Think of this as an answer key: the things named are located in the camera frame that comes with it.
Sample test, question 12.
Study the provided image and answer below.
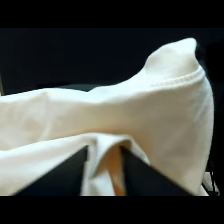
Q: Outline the cream white shirt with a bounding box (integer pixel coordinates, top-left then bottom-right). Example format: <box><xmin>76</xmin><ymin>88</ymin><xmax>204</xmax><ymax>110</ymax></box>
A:
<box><xmin>0</xmin><ymin>37</ymin><xmax>215</xmax><ymax>197</ymax></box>

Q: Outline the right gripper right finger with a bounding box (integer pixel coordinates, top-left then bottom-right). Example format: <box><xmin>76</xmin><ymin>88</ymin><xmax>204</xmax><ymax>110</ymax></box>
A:
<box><xmin>119</xmin><ymin>145</ymin><xmax>194</xmax><ymax>197</ymax></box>

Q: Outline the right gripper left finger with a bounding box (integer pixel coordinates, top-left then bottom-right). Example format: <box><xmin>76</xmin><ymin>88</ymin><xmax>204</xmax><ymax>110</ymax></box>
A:
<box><xmin>15</xmin><ymin>144</ymin><xmax>90</xmax><ymax>197</ymax></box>

